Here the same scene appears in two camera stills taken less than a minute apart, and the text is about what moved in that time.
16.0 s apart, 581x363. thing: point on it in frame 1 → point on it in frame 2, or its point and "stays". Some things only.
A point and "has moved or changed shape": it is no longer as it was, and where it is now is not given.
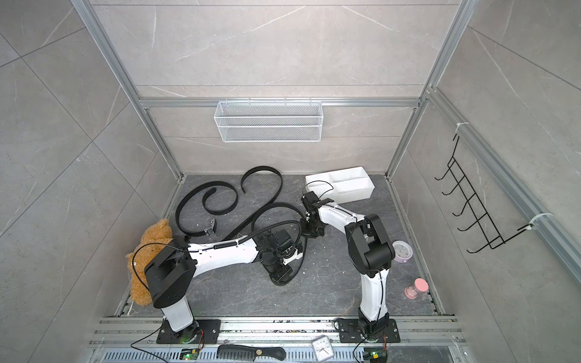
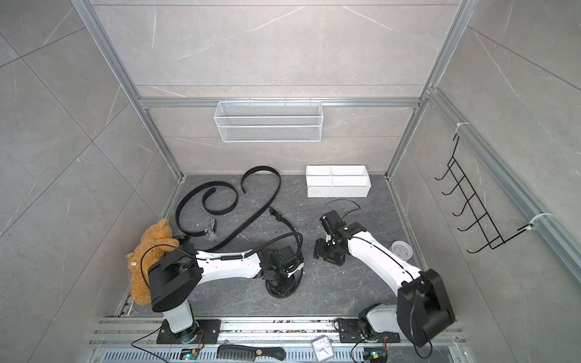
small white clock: (322, 348) stays
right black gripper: (306, 231) → (319, 250)
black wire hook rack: (483, 221) stays
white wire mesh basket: (269, 121) stays
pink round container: (403, 251) stays
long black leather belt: (262, 206) has moved or changed shape
